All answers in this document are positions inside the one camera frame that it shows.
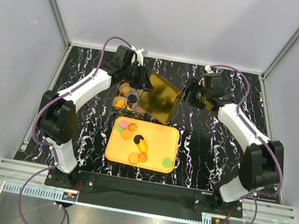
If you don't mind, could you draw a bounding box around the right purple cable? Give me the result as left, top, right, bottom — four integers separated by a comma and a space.
176, 61, 299, 224

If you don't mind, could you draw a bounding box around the green round cookie left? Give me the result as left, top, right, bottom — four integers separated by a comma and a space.
116, 125, 123, 132

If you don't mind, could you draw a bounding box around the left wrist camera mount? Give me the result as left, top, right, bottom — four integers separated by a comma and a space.
131, 46, 148, 66

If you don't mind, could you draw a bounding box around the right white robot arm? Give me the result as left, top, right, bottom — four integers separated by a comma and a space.
182, 72, 284, 214

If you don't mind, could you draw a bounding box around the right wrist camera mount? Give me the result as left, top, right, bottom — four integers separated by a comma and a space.
204, 65, 213, 73

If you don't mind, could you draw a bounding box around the black round cookie centre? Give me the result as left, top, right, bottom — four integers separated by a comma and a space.
133, 134, 145, 145

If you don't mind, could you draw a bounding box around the orange bear cookie top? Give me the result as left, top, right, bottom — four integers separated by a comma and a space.
115, 98, 126, 108

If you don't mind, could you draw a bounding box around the black round cookie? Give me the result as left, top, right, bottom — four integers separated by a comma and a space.
133, 134, 145, 145
128, 95, 138, 103

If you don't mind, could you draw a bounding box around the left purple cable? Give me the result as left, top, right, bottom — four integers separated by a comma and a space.
13, 24, 139, 224

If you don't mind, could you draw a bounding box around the orange swirl cookie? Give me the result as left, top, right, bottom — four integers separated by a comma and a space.
128, 123, 138, 132
138, 153, 148, 163

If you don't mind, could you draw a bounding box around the orange bear cookie centre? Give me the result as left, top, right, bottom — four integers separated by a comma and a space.
138, 140, 148, 153

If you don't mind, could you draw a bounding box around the pink round cookie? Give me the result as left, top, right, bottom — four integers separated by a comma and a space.
135, 107, 144, 113
119, 120, 129, 128

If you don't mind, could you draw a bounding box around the black round cookie top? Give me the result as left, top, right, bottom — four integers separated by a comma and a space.
128, 95, 138, 103

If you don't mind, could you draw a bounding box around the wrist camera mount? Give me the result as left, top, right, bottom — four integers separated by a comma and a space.
131, 46, 148, 66
204, 65, 213, 73

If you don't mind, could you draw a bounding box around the white paper cup back left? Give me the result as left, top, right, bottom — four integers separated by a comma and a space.
119, 83, 134, 94

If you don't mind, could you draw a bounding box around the gold cookie tin box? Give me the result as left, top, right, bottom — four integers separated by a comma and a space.
112, 81, 147, 120

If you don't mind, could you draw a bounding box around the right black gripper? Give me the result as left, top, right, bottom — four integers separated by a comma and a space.
176, 76, 212, 111

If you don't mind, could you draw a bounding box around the yellow plastic tray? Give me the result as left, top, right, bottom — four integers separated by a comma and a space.
105, 116, 180, 174

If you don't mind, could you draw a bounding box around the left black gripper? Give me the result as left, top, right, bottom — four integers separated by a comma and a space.
119, 60, 157, 92

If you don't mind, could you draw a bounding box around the tan dotted cookie front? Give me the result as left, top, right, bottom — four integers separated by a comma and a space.
128, 153, 139, 164

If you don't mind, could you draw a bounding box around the tan dotted round cookie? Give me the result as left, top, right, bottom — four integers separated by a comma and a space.
121, 129, 132, 140

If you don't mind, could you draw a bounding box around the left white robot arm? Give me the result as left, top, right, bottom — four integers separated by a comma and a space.
32, 45, 153, 188

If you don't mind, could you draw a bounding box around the gold tin lid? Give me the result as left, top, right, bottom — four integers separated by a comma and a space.
138, 73, 182, 125

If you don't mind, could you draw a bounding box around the orange bear cookie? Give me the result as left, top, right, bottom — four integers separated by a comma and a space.
115, 98, 126, 108
138, 140, 148, 153

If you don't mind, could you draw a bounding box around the green round cookie right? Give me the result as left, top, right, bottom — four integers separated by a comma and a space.
162, 158, 174, 169

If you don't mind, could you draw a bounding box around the white paper cup front right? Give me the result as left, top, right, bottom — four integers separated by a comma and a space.
132, 104, 145, 114

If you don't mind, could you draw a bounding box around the green round cookie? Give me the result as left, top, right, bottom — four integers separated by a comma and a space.
162, 158, 174, 169
116, 125, 123, 132

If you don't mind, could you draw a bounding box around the slotted cable duct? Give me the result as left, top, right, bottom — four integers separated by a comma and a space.
3, 181, 77, 204

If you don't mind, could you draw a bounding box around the plain orange round cookie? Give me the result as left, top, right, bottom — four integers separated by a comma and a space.
122, 86, 130, 94

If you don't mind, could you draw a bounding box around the orange swirl cookie front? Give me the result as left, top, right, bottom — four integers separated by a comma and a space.
138, 153, 148, 163

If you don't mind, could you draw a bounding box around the white paper cup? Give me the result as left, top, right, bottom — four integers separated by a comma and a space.
132, 104, 145, 114
124, 92, 139, 104
113, 96, 128, 109
119, 83, 134, 94

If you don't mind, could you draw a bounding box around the white paper cup front left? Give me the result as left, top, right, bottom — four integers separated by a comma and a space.
113, 96, 128, 109

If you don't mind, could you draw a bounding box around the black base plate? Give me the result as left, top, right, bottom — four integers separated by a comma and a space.
45, 169, 243, 221

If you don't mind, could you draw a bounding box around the purple cable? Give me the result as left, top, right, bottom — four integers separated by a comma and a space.
176, 61, 299, 224
13, 24, 139, 224

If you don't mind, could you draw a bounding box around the white paper cup centre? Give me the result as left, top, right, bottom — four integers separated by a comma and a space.
124, 92, 139, 104

